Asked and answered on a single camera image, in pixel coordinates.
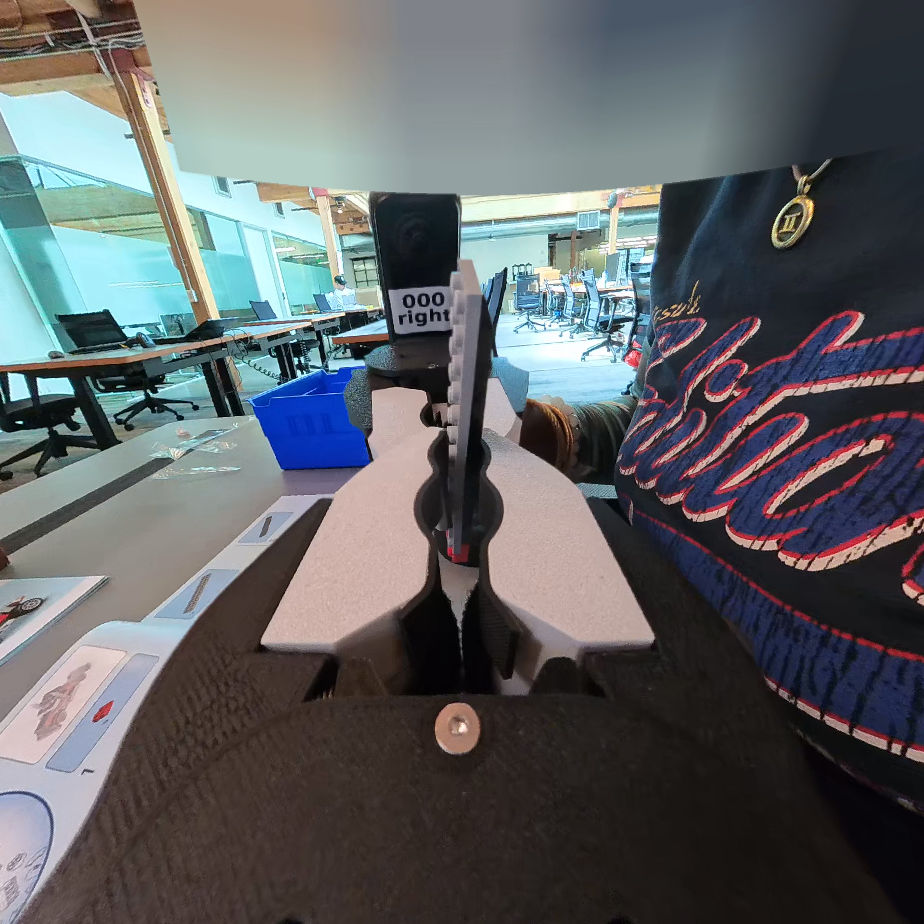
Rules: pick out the red building brick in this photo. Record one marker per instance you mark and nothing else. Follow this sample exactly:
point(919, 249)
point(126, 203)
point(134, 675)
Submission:
point(458, 552)

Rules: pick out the person's right hand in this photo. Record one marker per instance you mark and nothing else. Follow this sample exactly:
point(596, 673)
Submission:
point(540, 427)

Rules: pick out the black office chair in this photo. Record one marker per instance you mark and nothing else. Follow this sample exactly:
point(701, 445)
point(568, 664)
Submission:
point(36, 426)
point(123, 361)
point(498, 303)

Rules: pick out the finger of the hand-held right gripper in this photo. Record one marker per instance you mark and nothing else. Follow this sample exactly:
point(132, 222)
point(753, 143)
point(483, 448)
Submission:
point(504, 411)
point(401, 426)

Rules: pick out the wooden post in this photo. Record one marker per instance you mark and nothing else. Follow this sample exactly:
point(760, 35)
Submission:
point(162, 180)

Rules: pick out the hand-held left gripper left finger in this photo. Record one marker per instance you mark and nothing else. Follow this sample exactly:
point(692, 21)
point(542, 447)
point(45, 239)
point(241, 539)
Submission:
point(354, 570)

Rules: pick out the row of office chairs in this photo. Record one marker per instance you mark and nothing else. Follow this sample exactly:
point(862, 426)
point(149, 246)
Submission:
point(599, 317)

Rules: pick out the person's right forearm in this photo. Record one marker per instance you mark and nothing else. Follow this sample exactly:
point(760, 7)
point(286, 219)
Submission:
point(603, 433)

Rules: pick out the person's printed dark shirt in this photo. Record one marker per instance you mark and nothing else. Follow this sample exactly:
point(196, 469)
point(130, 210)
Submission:
point(779, 469)

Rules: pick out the blue plastic bin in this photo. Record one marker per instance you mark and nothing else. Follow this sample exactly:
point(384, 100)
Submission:
point(310, 426)

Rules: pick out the long wooden office desk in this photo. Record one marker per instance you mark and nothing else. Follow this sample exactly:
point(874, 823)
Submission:
point(144, 354)

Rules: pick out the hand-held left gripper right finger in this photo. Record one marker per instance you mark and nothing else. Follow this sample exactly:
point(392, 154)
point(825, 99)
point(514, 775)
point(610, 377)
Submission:
point(570, 570)

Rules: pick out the car cover instruction booklet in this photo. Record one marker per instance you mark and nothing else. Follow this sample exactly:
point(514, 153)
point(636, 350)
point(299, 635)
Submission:
point(43, 606)

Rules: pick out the black laptop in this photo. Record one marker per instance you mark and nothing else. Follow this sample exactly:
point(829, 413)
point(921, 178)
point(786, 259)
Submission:
point(195, 328)

